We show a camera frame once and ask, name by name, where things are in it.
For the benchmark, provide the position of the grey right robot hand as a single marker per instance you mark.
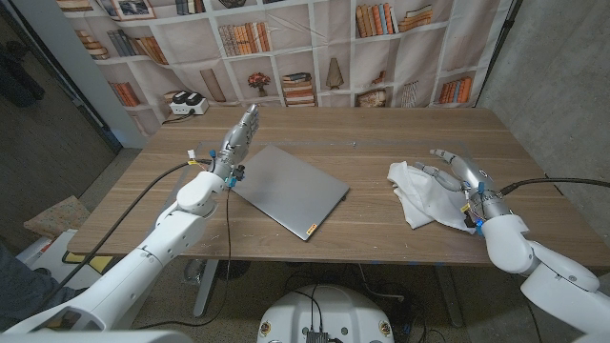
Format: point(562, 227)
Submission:
point(469, 174)

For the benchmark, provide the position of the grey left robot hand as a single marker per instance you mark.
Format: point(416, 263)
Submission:
point(238, 138)

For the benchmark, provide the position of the white cloth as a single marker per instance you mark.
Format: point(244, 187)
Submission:
point(424, 195)

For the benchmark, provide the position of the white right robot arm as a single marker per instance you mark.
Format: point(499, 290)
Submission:
point(548, 271)

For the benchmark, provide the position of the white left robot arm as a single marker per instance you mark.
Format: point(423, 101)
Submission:
point(143, 267)

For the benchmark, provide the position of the grey closed laptop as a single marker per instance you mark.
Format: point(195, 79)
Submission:
point(290, 190)

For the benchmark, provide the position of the white power strip with adapters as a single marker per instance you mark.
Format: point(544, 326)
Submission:
point(189, 105)

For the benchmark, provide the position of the grey table leg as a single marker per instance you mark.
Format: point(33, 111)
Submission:
point(450, 295)

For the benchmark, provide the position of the black backdrop stand pole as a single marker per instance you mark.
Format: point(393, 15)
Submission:
point(500, 43)

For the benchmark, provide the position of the printed bookshelf backdrop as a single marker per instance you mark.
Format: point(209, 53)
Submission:
point(333, 38)

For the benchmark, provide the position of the white table leg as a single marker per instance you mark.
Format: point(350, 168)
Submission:
point(206, 290)

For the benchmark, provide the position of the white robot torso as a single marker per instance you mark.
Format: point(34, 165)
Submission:
point(329, 314)

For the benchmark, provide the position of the person in blue jeans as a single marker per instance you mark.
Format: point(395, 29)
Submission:
point(24, 290)

